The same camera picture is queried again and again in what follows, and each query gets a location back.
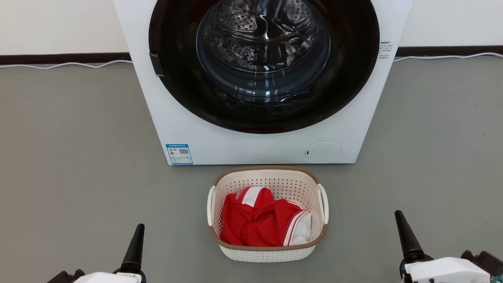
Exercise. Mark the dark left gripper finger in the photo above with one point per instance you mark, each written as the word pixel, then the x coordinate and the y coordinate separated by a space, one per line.
pixel 133 251
pixel 67 276

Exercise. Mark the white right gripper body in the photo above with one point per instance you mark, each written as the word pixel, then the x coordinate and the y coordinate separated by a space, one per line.
pixel 448 271

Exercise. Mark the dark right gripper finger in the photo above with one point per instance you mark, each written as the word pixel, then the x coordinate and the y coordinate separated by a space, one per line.
pixel 491 263
pixel 408 239

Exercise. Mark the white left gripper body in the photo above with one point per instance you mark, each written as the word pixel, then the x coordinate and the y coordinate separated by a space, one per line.
pixel 106 278

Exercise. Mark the cream perforated laundry basket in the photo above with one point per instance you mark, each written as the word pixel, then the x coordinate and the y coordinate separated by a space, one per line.
pixel 271 254

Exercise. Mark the blue energy label sticker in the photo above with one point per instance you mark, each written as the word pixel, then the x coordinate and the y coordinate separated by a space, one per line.
pixel 179 154

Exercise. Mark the white front-load washing machine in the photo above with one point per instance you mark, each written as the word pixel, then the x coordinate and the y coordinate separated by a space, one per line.
pixel 177 137

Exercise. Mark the round white filter cover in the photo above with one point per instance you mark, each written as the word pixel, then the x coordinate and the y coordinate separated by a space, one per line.
pixel 323 152

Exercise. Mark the red and white garment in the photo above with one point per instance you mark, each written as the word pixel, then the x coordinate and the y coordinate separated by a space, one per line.
pixel 251 220

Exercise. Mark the round black washing machine door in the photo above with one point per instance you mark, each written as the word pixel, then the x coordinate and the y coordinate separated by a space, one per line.
pixel 347 78

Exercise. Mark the small printed text sticker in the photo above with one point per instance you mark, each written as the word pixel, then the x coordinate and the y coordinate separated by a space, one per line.
pixel 385 49

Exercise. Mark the steel washing machine drum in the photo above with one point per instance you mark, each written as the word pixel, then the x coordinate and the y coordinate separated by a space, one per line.
pixel 251 23

